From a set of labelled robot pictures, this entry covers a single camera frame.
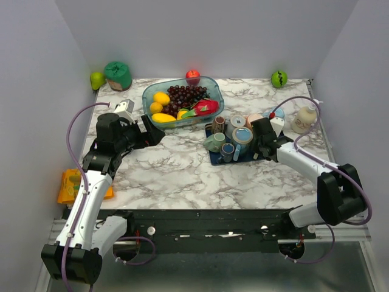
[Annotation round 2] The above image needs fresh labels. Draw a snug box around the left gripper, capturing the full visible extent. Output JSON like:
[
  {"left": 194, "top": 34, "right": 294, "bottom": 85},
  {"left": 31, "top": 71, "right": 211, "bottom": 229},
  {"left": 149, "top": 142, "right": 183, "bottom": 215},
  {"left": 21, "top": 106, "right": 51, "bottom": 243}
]
[{"left": 115, "top": 114, "right": 165, "bottom": 153}]

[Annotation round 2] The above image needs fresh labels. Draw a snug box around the sage green mug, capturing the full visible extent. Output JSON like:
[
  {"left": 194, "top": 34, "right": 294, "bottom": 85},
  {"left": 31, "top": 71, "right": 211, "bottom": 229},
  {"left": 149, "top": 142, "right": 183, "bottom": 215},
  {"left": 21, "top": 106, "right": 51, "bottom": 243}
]
[{"left": 203, "top": 133, "right": 226, "bottom": 153}]

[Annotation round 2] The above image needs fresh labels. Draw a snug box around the small navy mug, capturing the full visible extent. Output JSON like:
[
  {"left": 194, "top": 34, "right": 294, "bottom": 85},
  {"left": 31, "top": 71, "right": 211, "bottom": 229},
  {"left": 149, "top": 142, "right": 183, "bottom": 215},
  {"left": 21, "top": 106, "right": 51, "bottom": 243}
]
[{"left": 220, "top": 143, "right": 235, "bottom": 163}]

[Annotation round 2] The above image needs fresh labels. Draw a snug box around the butterfly blue mug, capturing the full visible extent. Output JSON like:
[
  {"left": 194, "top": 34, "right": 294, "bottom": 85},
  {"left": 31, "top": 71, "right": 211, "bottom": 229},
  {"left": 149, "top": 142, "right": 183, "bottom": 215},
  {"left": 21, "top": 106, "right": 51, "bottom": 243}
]
[{"left": 231, "top": 127, "right": 253, "bottom": 161}]

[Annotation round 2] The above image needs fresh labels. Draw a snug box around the pink mug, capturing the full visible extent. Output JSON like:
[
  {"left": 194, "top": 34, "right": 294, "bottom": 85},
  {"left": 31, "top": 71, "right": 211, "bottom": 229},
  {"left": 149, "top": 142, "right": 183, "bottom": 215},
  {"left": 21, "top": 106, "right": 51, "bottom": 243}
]
[{"left": 245, "top": 113, "right": 263, "bottom": 130}]

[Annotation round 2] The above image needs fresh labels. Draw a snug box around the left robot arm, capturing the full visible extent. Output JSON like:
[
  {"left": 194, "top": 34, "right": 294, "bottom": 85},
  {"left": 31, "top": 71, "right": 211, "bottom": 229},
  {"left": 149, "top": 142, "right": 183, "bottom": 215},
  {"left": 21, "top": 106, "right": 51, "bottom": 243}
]
[{"left": 41, "top": 113, "right": 165, "bottom": 291}]

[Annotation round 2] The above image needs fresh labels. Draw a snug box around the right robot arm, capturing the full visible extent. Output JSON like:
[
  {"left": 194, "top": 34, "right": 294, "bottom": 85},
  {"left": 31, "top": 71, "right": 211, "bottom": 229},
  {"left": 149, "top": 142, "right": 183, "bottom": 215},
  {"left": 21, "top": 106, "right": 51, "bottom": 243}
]
[{"left": 251, "top": 117, "right": 368, "bottom": 238}]

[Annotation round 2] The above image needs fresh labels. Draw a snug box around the brown striped mug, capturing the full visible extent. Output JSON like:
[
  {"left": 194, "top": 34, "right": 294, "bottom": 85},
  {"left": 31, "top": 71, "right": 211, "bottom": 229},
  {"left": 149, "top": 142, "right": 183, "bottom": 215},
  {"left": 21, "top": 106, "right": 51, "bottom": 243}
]
[{"left": 211, "top": 116, "right": 225, "bottom": 134}]

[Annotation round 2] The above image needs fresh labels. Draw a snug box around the grey white mug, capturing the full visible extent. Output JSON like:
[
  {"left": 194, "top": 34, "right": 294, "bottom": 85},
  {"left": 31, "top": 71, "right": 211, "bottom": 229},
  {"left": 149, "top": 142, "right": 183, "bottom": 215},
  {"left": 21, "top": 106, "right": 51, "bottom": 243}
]
[{"left": 224, "top": 114, "right": 246, "bottom": 140}]

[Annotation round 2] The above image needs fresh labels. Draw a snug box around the light blue faceted mug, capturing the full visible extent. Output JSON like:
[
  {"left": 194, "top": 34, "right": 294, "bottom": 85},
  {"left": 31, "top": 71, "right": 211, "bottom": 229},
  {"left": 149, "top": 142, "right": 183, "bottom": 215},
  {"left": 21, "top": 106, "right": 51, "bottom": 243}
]
[{"left": 262, "top": 107, "right": 285, "bottom": 120}]

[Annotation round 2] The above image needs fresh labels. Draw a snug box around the yellow mango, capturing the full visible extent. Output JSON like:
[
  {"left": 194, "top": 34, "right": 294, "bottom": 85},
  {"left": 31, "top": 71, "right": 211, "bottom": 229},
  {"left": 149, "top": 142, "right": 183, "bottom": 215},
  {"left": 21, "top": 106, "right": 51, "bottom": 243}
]
[{"left": 151, "top": 113, "right": 176, "bottom": 123}]

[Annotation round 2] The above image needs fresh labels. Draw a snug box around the orange fruit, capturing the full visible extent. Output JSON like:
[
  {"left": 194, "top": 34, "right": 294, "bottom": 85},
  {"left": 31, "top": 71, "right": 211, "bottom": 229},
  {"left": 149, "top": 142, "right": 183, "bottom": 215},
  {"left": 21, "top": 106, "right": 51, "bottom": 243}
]
[{"left": 150, "top": 102, "right": 164, "bottom": 115}]

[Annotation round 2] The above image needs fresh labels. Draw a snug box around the small yellow fruit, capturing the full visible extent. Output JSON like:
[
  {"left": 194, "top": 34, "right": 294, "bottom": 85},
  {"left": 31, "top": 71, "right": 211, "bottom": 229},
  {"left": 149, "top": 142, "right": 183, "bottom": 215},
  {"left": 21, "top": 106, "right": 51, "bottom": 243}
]
[{"left": 177, "top": 109, "right": 188, "bottom": 120}]

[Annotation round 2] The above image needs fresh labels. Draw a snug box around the yellow lemon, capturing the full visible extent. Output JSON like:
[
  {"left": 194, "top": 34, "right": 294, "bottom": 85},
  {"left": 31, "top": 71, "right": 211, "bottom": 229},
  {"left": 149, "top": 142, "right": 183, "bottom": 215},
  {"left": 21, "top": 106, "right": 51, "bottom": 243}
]
[{"left": 153, "top": 92, "right": 170, "bottom": 106}]

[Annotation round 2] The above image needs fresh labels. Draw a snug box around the purple grape bunch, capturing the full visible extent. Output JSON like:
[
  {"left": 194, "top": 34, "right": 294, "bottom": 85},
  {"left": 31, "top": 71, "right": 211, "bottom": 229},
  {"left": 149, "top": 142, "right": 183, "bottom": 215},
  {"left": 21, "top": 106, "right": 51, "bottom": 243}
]
[{"left": 162, "top": 85, "right": 210, "bottom": 118}]

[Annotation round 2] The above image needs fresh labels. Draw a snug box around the red dragon fruit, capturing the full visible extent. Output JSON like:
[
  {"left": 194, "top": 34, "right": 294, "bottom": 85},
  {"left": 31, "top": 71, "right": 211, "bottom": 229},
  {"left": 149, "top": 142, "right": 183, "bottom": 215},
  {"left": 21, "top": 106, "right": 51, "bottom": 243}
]
[{"left": 182, "top": 99, "right": 219, "bottom": 119}]

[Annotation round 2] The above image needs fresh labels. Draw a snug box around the dark blue tray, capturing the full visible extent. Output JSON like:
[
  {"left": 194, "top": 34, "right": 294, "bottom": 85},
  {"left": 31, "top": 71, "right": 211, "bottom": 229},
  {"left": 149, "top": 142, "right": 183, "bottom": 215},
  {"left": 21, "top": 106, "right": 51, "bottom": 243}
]
[{"left": 204, "top": 122, "right": 286, "bottom": 166}]

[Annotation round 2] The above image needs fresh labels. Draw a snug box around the red apple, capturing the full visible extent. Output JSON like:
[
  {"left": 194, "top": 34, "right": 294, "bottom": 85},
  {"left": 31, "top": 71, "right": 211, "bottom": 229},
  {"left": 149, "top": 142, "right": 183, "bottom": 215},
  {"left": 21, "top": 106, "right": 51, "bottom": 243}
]
[{"left": 185, "top": 70, "right": 201, "bottom": 86}]

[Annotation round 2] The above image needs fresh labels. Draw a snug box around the green wrapped jar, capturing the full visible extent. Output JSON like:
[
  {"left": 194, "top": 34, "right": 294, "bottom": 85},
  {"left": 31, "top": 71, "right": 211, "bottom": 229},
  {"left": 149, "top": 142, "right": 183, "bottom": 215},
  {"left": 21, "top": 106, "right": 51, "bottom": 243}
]
[{"left": 104, "top": 61, "right": 133, "bottom": 91}]

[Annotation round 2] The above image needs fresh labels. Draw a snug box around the clear blue fruit container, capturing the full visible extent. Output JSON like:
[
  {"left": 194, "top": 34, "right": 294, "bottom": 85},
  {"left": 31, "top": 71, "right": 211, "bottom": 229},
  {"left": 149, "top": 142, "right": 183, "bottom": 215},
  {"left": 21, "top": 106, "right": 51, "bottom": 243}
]
[{"left": 142, "top": 76, "right": 224, "bottom": 129}]

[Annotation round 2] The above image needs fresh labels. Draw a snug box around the green pear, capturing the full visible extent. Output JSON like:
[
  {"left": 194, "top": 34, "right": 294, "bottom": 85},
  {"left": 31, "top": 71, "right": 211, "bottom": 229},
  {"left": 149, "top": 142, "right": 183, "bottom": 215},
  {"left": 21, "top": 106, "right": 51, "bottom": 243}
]
[{"left": 90, "top": 72, "right": 106, "bottom": 91}]

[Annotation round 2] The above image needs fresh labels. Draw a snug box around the orange snack bag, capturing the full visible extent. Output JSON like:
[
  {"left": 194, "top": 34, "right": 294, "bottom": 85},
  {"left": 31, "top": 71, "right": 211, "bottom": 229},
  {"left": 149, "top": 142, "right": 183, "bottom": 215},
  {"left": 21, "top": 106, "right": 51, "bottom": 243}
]
[{"left": 57, "top": 169, "right": 103, "bottom": 204}]

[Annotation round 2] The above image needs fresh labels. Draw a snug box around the green striped ball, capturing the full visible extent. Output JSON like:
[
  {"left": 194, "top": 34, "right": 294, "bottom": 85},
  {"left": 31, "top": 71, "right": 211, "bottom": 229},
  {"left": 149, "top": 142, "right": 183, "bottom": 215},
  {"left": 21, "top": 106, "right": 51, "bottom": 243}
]
[{"left": 271, "top": 70, "right": 287, "bottom": 88}]

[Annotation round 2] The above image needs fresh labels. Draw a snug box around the cream soap pump bottle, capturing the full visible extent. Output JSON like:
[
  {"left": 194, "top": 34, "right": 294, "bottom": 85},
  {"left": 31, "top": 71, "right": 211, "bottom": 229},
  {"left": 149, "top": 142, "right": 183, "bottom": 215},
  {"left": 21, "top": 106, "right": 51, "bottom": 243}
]
[{"left": 291, "top": 102, "right": 317, "bottom": 134}]

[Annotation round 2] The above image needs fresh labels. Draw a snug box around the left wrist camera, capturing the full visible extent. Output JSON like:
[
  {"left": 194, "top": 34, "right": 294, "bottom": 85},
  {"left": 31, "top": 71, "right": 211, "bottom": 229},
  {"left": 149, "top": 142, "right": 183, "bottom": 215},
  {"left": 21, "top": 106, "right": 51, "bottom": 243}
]
[{"left": 114, "top": 99, "right": 135, "bottom": 123}]

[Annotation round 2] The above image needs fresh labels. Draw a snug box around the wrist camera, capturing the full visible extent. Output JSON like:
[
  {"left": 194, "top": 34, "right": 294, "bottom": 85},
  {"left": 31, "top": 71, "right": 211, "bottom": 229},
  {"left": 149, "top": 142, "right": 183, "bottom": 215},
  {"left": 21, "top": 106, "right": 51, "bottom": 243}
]
[
  {"left": 269, "top": 112, "right": 284, "bottom": 136},
  {"left": 114, "top": 99, "right": 135, "bottom": 123}
]

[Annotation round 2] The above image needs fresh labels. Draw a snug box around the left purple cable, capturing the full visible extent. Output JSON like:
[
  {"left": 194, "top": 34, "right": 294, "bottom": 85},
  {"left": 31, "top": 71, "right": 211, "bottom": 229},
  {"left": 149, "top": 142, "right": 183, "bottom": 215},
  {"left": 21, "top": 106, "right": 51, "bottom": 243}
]
[{"left": 61, "top": 102, "right": 112, "bottom": 292}]

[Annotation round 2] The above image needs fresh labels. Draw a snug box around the purple cable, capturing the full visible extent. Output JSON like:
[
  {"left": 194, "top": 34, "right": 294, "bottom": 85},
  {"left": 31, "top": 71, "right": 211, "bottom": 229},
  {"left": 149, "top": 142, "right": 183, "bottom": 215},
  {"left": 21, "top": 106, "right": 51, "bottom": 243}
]
[
  {"left": 272, "top": 96, "right": 373, "bottom": 226},
  {"left": 61, "top": 102, "right": 112, "bottom": 292}
]

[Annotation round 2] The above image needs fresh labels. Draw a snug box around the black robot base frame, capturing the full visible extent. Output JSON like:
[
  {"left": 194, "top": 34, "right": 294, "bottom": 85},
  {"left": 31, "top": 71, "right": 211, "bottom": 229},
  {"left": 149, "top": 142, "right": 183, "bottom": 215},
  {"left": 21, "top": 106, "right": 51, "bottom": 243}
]
[{"left": 88, "top": 208, "right": 317, "bottom": 255}]

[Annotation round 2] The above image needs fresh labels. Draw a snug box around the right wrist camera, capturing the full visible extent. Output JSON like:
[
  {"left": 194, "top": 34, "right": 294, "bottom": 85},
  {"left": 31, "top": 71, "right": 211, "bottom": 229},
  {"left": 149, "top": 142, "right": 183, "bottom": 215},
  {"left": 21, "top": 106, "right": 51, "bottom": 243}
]
[{"left": 269, "top": 112, "right": 284, "bottom": 136}]

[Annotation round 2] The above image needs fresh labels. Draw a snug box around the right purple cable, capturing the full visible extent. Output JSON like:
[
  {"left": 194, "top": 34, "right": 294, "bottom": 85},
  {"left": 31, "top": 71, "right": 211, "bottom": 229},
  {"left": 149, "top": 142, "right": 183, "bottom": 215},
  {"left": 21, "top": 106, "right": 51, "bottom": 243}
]
[{"left": 272, "top": 96, "right": 373, "bottom": 226}]

